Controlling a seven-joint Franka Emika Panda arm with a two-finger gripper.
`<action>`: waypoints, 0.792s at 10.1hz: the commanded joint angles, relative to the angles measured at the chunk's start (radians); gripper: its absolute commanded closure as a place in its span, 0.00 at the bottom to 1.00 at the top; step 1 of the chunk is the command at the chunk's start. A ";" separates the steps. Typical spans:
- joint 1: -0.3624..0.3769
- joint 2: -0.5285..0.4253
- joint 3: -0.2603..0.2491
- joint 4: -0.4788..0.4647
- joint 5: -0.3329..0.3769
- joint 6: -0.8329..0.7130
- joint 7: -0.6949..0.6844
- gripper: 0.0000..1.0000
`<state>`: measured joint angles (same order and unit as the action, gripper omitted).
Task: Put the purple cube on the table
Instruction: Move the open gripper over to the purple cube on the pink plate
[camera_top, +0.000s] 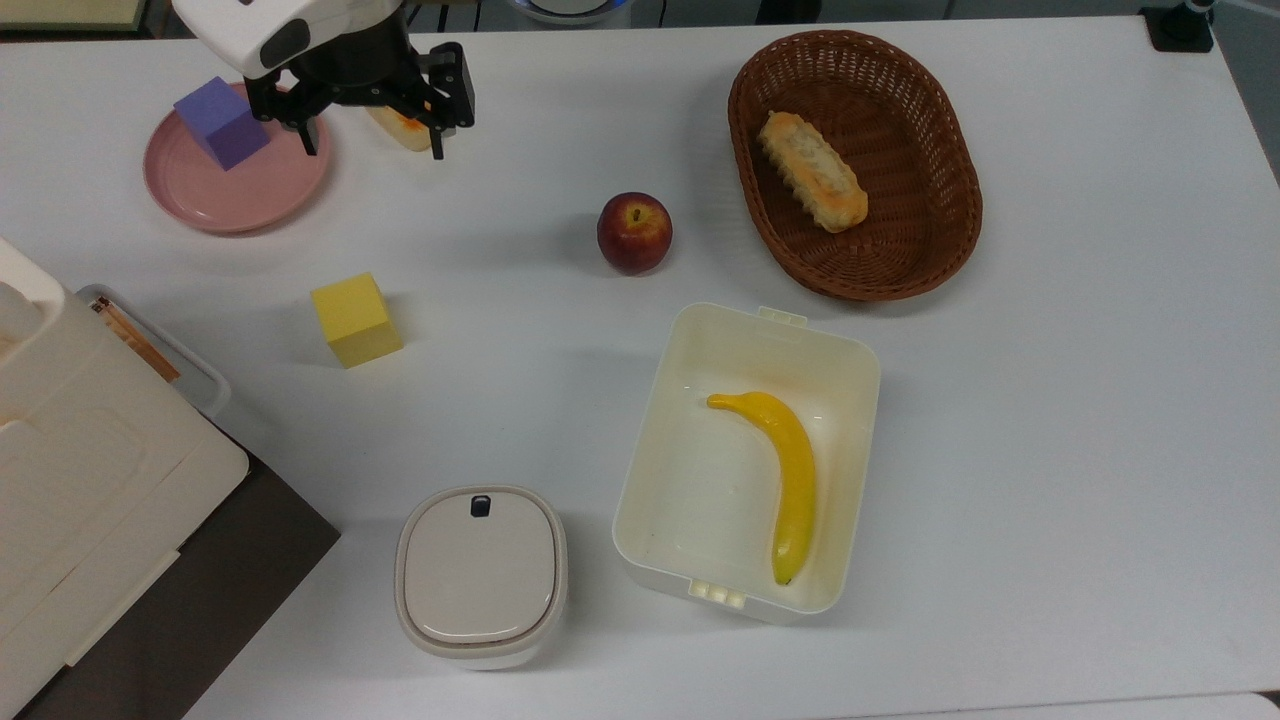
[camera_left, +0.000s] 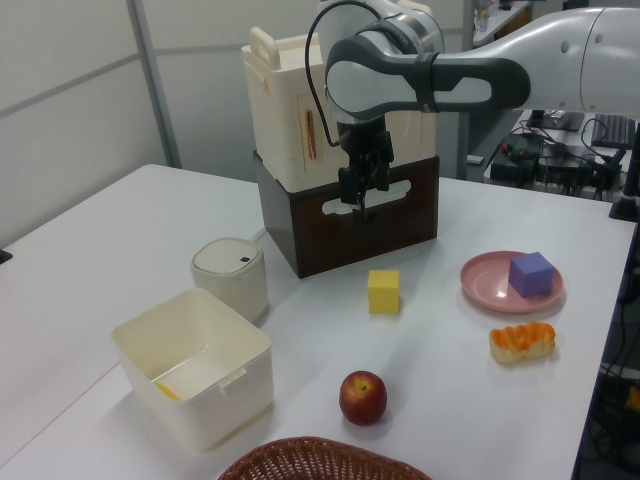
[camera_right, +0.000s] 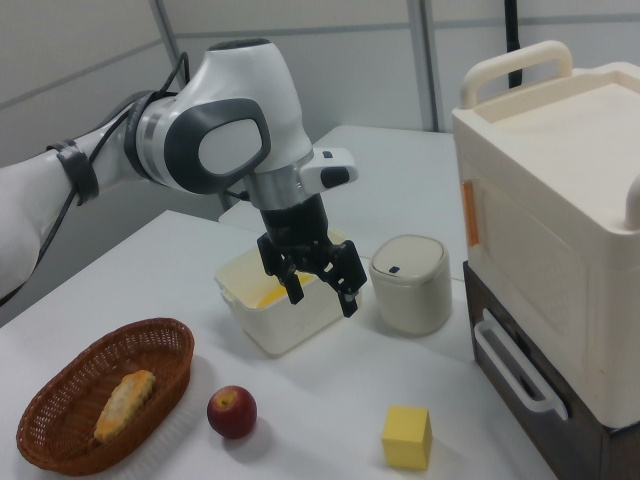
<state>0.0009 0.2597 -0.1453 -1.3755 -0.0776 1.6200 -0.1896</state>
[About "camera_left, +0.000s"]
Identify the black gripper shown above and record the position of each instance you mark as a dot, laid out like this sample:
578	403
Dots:
363	150

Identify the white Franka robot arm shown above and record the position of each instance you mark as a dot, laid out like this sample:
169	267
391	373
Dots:
550	65

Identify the yellow foam cube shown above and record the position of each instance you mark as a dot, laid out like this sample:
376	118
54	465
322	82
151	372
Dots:
383	291

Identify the purple foam cube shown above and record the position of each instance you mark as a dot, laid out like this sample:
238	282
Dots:
531	275

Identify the dark brown wooden crate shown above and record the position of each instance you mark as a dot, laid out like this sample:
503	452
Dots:
350	220

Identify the cream plastic storage box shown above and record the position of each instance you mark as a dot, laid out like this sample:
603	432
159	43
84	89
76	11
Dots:
295	110

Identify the pink plate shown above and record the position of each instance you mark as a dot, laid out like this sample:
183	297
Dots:
487	287

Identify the small white lidded bin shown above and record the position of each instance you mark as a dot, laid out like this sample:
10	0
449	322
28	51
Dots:
231	277

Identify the red apple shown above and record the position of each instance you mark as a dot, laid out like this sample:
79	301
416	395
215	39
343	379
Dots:
363	397

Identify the orange glazed bread toy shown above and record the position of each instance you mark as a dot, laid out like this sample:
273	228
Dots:
522	341

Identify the open white plastic container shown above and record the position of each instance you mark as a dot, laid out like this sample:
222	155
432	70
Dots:
200	370

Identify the black keyboard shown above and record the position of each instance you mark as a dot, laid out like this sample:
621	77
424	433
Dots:
611	131

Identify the brown wicker basket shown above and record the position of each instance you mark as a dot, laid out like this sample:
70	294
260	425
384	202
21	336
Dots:
320	460

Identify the yellow object in container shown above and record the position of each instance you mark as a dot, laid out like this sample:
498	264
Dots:
167	391

